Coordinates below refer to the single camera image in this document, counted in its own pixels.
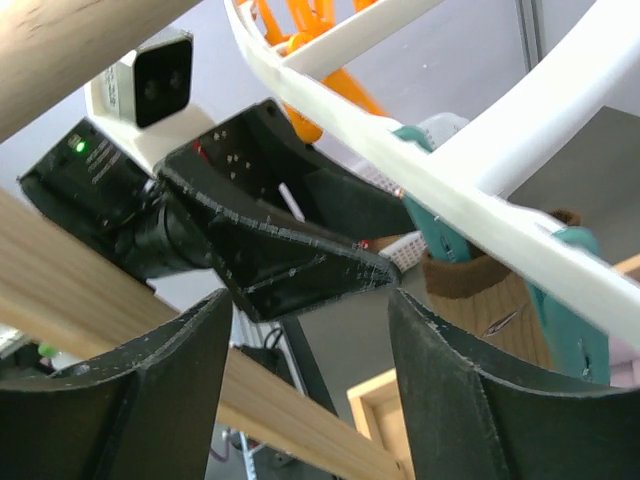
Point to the wooden drying rack stand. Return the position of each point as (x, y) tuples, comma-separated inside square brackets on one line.
[(58, 290)]

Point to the white perforated plastic basket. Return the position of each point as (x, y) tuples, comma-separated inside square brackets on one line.
[(413, 228)]

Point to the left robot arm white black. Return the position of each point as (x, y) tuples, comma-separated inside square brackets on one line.
[(91, 188)]

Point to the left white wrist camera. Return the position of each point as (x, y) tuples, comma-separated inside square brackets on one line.
[(143, 101)]

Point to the brown sock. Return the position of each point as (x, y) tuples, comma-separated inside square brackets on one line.
[(488, 300)]

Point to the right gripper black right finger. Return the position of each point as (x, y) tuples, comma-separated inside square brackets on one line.
[(473, 411)]

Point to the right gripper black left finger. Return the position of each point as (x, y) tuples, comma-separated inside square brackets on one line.
[(144, 410)]

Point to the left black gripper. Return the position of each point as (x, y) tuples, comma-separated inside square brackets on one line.
[(241, 195)]

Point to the white oval clip hanger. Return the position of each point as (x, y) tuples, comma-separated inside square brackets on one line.
[(543, 180)]

